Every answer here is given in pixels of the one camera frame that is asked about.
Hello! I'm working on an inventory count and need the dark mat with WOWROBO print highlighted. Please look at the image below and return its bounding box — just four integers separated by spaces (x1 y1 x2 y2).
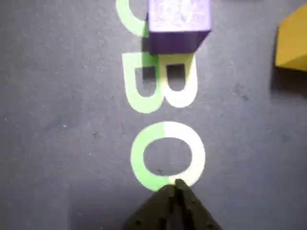
0 0 307 230

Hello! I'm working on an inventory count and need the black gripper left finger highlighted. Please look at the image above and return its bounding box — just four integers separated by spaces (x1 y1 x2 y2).
124 184 175 230

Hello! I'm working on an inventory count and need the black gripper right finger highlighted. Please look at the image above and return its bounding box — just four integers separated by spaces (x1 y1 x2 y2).
174 178 223 230

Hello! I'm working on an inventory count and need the purple cube block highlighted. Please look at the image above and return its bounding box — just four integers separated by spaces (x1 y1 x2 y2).
142 0 214 55

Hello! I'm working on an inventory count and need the yellow cube block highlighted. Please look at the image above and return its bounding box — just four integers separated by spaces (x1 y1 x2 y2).
273 3 307 71

